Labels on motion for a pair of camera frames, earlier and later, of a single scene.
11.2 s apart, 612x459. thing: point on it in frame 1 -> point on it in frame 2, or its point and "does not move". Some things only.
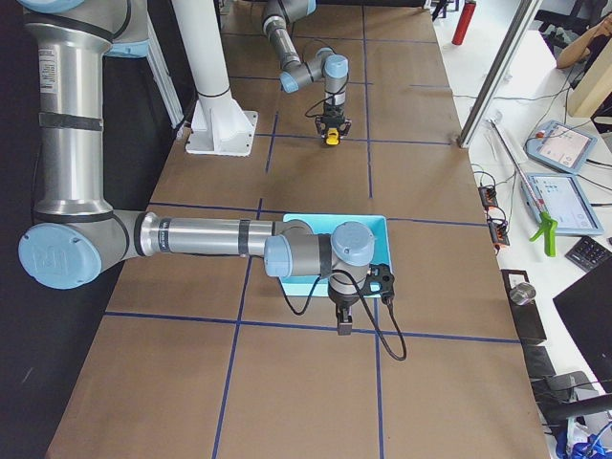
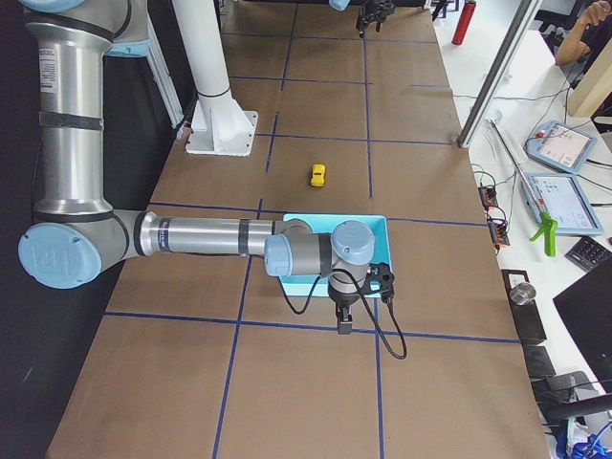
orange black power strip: [488, 195] does not move
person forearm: [579, 49] -> [573, 49]
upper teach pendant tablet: [560, 145] does not move
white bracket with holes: [219, 125] does not move
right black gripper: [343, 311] does not move
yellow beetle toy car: [332, 136] -> [317, 179]
